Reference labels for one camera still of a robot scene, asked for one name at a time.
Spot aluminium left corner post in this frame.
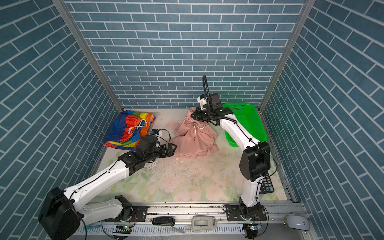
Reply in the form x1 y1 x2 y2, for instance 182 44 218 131
52 0 124 113

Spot black car key fob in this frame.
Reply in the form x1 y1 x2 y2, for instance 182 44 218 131
152 217 176 226

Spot aluminium right corner post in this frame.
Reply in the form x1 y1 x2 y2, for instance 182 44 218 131
259 0 316 113

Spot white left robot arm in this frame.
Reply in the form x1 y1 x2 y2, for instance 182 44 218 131
38 135 177 240

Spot aluminium corner post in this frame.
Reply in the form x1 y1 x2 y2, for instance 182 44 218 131
259 0 316 113
52 0 124 113

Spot green lit circuit board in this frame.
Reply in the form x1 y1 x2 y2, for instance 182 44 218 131
243 224 262 240
113 226 132 240

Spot right green lit circuit board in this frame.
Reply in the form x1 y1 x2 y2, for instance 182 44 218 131
243 224 262 240

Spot black calculator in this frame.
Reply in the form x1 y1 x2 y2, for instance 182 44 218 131
260 174 275 195

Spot colourful striped shorts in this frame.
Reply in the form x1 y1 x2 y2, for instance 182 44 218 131
104 110 156 151

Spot white computer mouse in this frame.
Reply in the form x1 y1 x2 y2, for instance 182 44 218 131
283 215 311 232

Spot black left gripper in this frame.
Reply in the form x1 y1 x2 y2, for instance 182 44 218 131
143 141 177 164

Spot pink cloth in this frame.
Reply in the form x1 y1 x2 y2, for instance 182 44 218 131
171 108 219 159

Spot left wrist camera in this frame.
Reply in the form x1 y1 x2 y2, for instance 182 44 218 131
151 129 164 137

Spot left green lit circuit board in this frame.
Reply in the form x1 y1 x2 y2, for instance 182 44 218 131
113 226 132 240

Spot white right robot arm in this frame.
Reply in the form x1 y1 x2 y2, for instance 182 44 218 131
191 107 271 219

